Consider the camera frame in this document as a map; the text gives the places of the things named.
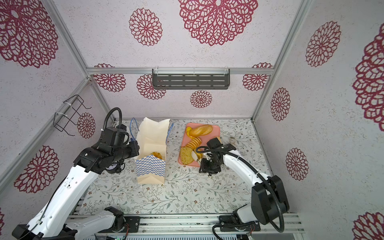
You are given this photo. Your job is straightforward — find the tape roll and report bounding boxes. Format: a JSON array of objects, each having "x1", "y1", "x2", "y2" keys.
[{"x1": 230, "y1": 137, "x2": 237, "y2": 145}]

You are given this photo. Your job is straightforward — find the blue checkered paper bag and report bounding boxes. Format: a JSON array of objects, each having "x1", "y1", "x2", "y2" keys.
[{"x1": 135, "y1": 118, "x2": 170, "y2": 185}]

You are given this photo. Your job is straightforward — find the pink plastic tray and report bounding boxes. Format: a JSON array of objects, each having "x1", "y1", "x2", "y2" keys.
[{"x1": 178, "y1": 123, "x2": 220, "y2": 167}]

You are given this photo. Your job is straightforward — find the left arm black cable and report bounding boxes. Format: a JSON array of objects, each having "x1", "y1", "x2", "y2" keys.
[{"x1": 102, "y1": 107, "x2": 123, "y2": 131}]

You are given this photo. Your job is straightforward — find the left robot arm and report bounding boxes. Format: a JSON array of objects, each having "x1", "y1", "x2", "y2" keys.
[{"x1": 12, "y1": 124, "x2": 140, "y2": 240}]

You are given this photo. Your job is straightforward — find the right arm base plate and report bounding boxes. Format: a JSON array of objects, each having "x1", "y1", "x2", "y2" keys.
[{"x1": 219, "y1": 215, "x2": 261, "y2": 232}]

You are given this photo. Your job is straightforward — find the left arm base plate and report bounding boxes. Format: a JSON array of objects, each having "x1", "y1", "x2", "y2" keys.
[{"x1": 101, "y1": 206, "x2": 141, "y2": 234}]

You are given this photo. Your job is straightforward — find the striped twisted bread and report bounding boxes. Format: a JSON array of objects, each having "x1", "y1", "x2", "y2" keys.
[{"x1": 185, "y1": 137, "x2": 202, "y2": 150}]

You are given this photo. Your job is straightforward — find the long baguette bread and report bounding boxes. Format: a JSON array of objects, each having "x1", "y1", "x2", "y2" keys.
[{"x1": 190, "y1": 125, "x2": 213, "y2": 138}]

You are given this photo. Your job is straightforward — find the yellow croissant bread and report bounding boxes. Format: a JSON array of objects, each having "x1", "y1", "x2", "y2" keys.
[{"x1": 186, "y1": 127, "x2": 194, "y2": 139}]

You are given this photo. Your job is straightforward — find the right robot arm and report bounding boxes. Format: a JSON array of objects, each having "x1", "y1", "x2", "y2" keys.
[{"x1": 196, "y1": 138, "x2": 290, "y2": 232}]

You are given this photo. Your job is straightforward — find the black wire rack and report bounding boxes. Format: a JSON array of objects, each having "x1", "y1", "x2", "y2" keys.
[{"x1": 53, "y1": 94, "x2": 91, "y2": 137}]

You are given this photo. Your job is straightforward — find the aluminium front rail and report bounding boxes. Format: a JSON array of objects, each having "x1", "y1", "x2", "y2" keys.
[{"x1": 62, "y1": 212, "x2": 306, "y2": 236}]

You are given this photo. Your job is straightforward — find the grey wall shelf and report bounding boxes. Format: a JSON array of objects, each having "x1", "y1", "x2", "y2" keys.
[{"x1": 152, "y1": 69, "x2": 231, "y2": 90}]

